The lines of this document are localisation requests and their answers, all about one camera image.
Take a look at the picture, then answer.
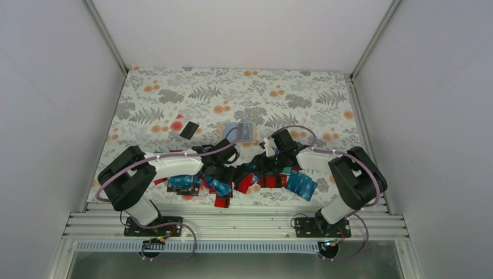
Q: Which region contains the white red circle card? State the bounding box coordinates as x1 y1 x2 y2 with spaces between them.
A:
169 115 188 133

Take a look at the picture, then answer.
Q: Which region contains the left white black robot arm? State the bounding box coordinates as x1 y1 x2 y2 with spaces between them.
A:
95 139 236 235

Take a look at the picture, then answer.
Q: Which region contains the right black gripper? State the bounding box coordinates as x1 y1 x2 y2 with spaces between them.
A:
245 151 287 178

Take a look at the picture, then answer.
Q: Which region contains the grey slotted cable duct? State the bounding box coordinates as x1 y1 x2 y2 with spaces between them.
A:
75 239 319 254

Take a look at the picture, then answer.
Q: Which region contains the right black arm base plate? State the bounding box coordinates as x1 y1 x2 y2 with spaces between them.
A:
293 217 352 238

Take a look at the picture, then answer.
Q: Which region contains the floral patterned table mat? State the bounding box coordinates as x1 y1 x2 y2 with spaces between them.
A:
87 66 376 208

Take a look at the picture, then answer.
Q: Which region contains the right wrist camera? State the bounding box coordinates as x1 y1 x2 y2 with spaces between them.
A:
259 138 275 157

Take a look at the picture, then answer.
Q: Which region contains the red card bottom centre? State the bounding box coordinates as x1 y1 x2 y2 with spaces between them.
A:
214 195 231 208

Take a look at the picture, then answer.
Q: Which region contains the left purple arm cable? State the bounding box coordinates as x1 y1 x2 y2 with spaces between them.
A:
95 126 244 263

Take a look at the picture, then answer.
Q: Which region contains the beige leather card holder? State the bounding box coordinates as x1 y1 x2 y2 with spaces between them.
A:
218 122 257 143

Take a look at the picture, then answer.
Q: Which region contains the blue card stack right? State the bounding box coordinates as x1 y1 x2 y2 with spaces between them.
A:
285 171 318 201

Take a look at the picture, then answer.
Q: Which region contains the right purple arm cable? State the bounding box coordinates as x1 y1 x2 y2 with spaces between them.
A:
269 125 382 263

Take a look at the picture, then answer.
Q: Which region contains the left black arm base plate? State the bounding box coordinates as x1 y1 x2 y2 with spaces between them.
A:
123 216 183 238

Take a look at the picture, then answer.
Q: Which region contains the blue card left lower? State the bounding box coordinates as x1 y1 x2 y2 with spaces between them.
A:
168 175 198 189

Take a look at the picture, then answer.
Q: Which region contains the black card on mat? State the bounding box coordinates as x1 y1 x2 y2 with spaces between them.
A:
180 121 199 140

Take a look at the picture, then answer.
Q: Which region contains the aluminium rail frame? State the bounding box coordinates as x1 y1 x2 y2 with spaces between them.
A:
62 203 409 241

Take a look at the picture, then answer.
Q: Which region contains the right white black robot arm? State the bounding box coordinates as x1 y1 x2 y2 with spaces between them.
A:
252 129 388 237

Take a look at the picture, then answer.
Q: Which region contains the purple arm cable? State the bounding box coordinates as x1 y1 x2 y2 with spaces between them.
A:
95 126 244 263
269 125 382 263

